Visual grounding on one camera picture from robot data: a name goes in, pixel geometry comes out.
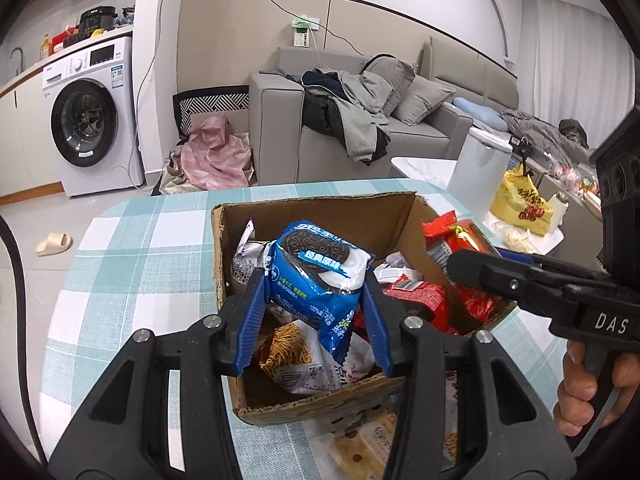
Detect yellow cake packet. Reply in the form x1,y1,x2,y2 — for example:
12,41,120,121
305,400,401,480

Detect small black stand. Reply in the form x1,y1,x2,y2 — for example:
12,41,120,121
514,136,533,177

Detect grey sofa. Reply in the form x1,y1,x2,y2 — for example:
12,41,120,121
248,40,518,183

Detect white crumpled packet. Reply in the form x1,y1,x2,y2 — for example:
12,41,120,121
375,252,426,283

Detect red foil snack packet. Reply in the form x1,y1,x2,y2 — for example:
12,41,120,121
422,212,506,333

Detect beige slipper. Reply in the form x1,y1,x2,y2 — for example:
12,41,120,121
36,232,74,257

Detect white coffee table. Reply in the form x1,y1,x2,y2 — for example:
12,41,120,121
390,156,566,256

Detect person's right hand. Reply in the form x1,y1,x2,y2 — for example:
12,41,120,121
554,337,640,438

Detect thick black cable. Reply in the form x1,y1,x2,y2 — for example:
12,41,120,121
0,217,48,466

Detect red box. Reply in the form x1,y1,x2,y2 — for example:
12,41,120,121
51,30,81,51

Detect white washing machine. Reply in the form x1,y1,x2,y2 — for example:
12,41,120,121
41,36,147,197

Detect white bin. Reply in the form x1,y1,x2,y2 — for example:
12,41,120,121
447,127,512,216

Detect grey jacket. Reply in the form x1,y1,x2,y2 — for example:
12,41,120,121
340,71,392,161

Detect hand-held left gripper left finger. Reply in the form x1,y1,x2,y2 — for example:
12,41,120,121
47,267,266,480

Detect grey cushion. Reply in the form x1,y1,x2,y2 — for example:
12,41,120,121
372,56,416,116
397,76,457,126

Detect black rice cooker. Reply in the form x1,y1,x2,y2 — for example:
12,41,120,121
77,6,119,36

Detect red chip bag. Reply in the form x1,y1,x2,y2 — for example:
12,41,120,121
382,275,451,333

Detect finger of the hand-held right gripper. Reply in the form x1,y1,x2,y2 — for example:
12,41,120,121
446,248,568,319
497,248,610,282

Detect white noodle snack bag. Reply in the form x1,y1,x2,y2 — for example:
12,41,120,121
257,317,381,396

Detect yellow plastic bag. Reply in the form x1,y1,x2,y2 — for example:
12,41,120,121
490,167,553,236

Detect teal checkered tablecloth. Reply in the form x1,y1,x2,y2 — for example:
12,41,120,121
39,177,571,480

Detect white curtain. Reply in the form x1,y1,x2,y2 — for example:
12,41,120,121
520,0,631,126

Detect grey blanket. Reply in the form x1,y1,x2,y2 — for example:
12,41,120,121
501,109,596,153

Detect blue cookie packet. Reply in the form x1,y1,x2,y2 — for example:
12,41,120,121
262,220,376,366

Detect white cylindrical bottle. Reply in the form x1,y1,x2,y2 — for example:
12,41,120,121
549,192,570,233

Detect white counter cabinet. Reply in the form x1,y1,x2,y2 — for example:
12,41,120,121
0,72,66,202

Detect green white wall socket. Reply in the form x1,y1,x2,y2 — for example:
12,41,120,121
291,17,321,48

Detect brown cardboard box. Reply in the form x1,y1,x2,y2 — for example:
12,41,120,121
210,191,518,427

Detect thin wall cable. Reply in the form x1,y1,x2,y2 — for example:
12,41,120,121
195,0,371,61

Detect light blue pillow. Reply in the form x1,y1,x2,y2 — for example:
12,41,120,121
452,97,506,131

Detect black clothes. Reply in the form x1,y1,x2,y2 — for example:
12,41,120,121
300,70,392,165

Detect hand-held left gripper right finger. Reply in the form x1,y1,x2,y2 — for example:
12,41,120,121
361,279,578,480

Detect pink plastic bag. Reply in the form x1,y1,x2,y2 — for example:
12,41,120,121
180,116,251,191

